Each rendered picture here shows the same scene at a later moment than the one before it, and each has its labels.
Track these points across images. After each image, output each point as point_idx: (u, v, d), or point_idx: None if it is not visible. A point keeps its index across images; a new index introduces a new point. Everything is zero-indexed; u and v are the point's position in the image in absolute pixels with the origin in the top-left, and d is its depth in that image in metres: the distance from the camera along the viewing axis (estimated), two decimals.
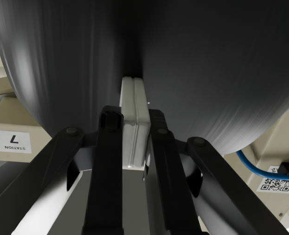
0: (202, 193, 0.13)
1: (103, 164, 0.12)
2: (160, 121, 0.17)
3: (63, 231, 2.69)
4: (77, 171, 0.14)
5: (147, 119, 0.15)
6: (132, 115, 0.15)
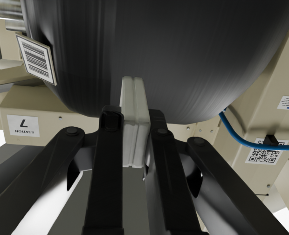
0: (202, 193, 0.13)
1: (103, 164, 0.12)
2: (160, 121, 0.17)
3: (67, 223, 2.76)
4: (77, 171, 0.14)
5: (147, 119, 0.15)
6: (132, 115, 0.15)
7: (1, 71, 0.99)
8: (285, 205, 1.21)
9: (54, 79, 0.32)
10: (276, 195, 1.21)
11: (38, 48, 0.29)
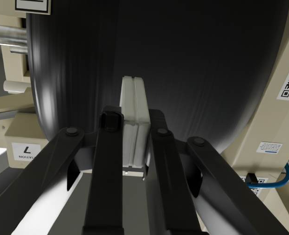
0: (202, 193, 0.13)
1: (103, 164, 0.12)
2: (160, 121, 0.17)
3: (66, 231, 2.82)
4: (77, 171, 0.14)
5: (147, 119, 0.15)
6: (132, 115, 0.15)
7: (6, 98, 1.05)
8: None
9: (49, 0, 0.26)
10: None
11: None
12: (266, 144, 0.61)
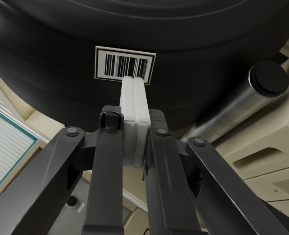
0: (202, 193, 0.13)
1: (103, 164, 0.12)
2: (160, 121, 0.17)
3: None
4: (77, 171, 0.14)
5: (147, 119, 0.15)
6: (132, 115, 0.15)
7: None
8: None
9: (106, 79, 0.30)
10: None
11: (145, 75, 0.30)
12: None
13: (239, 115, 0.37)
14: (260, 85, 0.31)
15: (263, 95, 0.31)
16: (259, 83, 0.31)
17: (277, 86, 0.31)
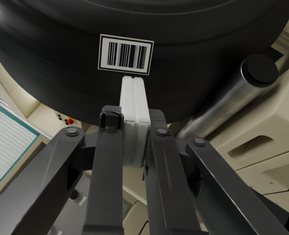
0: (202, 193, 0.13)
1: (103, 164, 0.12)
2: (160, 121, 0.17)
3: None
4: (77, 171, 0.14)
5: (147, 119, 0.15)
6: (132, 115, 0.15)
7: None
8: None
9: (108, 70, 0.33)
10: None
11: (144, 64, 0.33)
12: None
13: (233, 106, 0.40)
14: (251, 76, 0.33)
15: (254, 85, 0.34)
16: (251, 74, 0.33)
17: (266, 77, 0.33)
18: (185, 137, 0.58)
